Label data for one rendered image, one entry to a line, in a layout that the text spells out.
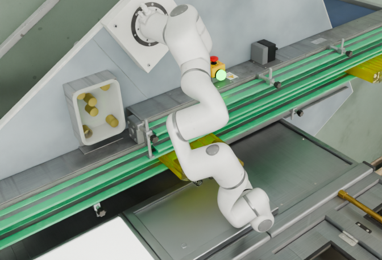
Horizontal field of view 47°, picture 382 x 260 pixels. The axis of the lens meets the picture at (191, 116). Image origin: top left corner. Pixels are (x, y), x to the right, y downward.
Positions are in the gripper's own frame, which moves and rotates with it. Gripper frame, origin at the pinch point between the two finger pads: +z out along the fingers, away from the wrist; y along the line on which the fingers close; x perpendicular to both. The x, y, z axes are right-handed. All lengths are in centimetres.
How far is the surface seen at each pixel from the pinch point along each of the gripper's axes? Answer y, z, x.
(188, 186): -12.8, 11.3, 11.4
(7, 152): 14, 23, 72
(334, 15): 16, 84, -105
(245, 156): -15.7, 23.5, -20.0
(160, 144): 6.0, 17.7, 19.5
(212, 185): -12.7, 8.3, 2.2
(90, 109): 23, 25, 42
